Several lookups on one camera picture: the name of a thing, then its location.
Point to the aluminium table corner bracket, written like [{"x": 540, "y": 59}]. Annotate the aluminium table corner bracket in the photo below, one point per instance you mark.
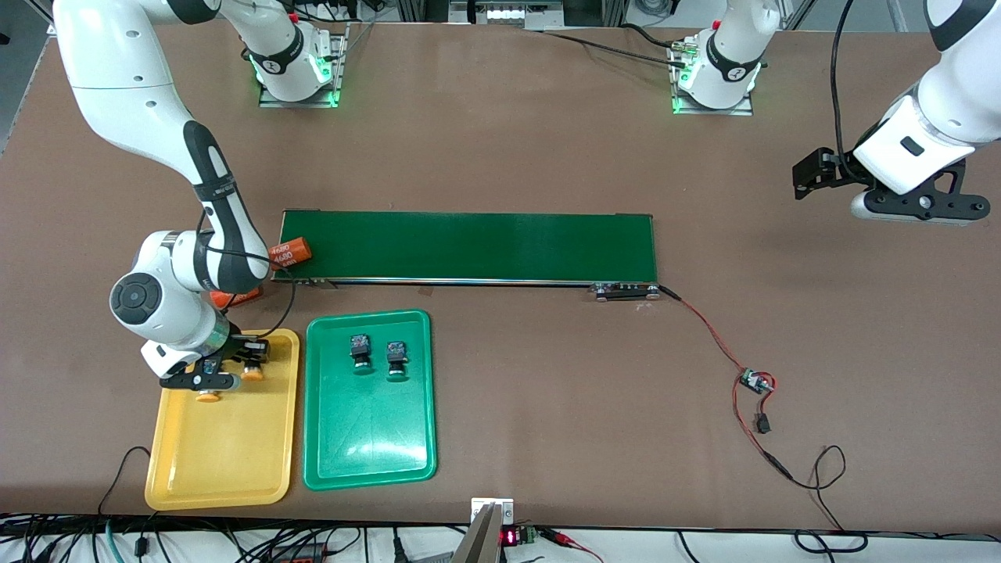
[{"x": 43, "y": 16}]

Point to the green conveyor belt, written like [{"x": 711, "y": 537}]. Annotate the green conveyor belt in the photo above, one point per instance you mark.
[{"x": 469, "y": 246}]

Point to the yellow mushroom push button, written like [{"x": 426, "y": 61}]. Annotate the yellow mushroom push button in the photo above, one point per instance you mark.
[
  {"x": 252, "y": 374},
  {"x": 208, "y": 397}
]

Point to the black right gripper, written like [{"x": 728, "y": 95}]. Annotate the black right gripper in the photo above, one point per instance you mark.
[{"x": 237, "y": 349}]

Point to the green plastic tray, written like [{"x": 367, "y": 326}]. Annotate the green plastic tray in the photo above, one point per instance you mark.
[{"x": 367, "y": 430}]

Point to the green mushroom push button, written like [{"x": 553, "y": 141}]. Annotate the green mushroom push button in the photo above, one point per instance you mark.
[
  {"x": 360, "y": 353},
  {"x": 396, "y": 361}
]

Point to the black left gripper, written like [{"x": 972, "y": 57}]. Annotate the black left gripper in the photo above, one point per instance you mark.
[{"x": 834, "y": 168}]

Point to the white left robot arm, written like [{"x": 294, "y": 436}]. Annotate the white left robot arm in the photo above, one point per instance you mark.
[{"x": 962, "y": 86}]

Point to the background electronics unit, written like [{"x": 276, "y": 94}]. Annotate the background electronics unit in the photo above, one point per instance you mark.
[{"x": 508, "y": 12}]

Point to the red clip lead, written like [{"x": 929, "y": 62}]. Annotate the red clip lead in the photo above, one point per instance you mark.
[{"x": 569, "y": 539}]

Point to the small conveyor controller board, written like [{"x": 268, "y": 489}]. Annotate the small conveyor controller board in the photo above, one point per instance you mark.
[{"x": 755, "y": 381}]

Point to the red LED display module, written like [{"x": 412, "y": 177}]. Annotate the red LED display module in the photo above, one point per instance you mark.
[{"x": 510, "y": 537}]

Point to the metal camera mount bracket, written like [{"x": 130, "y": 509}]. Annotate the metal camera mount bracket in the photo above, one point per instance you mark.
[{"x": 478, "y": 539}]

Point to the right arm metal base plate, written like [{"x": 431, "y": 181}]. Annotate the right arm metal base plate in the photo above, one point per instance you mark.
[{"x": 341, "y": 70}]

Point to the orange cylinder with white print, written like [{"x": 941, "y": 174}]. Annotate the orange cylinder with white print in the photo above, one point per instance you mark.
[
  {"x": 291, "y": 252},
  {"x": 235, "y": 298}
]

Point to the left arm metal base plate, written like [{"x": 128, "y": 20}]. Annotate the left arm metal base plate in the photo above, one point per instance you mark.
[{"x": 708, "y": 112}]

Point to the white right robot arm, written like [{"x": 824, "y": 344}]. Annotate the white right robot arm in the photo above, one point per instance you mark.
[{"x": 117, "y": 62}]

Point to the yellow plastic tray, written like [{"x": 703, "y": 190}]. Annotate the yellow plastic tray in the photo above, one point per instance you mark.
[{"x": 223, "y": 453}]

